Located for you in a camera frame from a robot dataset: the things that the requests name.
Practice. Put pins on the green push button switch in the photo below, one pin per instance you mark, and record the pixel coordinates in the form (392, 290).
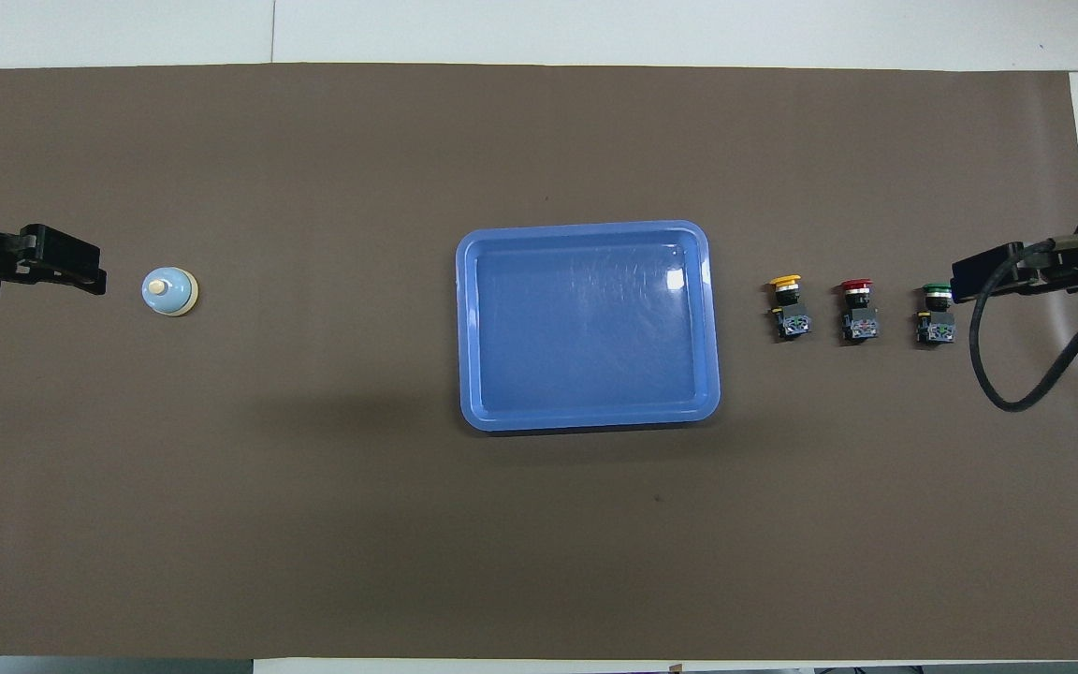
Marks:
(936, 314)

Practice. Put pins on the light blue desk bell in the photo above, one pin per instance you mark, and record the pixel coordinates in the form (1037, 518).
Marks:
(167, 292)

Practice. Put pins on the red push button switch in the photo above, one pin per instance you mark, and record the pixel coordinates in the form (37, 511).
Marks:
(857, 309)

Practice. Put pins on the yellow push button switch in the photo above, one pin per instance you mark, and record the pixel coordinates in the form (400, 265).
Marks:
(787, 309)

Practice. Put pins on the blue plastic tray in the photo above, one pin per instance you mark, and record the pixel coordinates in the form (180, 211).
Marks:
(586, 356)

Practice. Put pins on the brown table mat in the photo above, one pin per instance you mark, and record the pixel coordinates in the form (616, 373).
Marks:
(314, 515)

